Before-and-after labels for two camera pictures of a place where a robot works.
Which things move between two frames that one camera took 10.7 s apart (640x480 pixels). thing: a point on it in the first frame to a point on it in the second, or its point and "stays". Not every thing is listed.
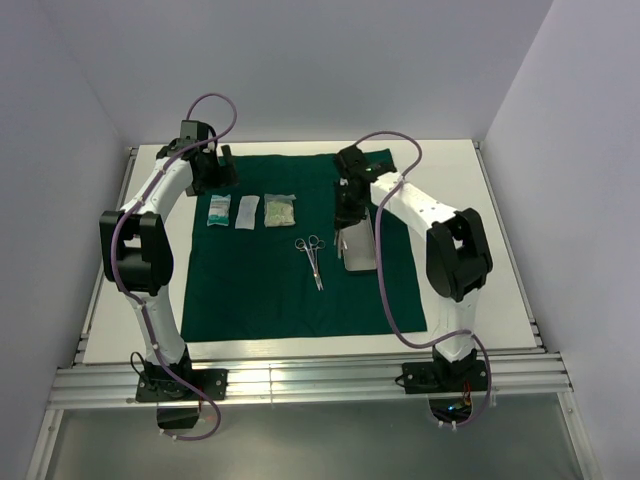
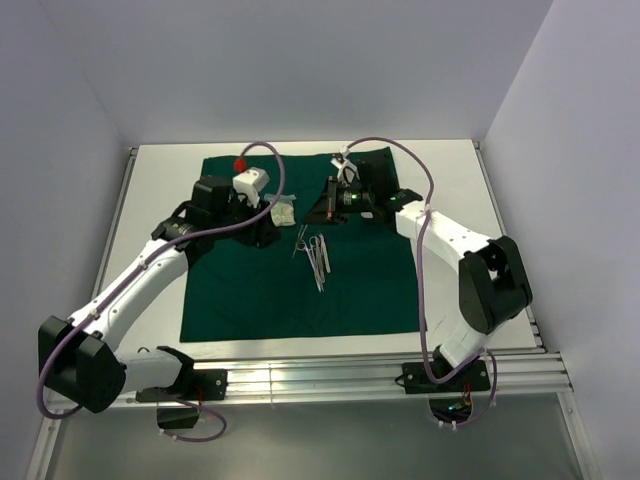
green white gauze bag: (279, 210) stays
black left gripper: (213, 176) to (261, 230)
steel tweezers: (338, 241) to (325, 253)
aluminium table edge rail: (99, 286) stays
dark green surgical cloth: (267, 260) stays
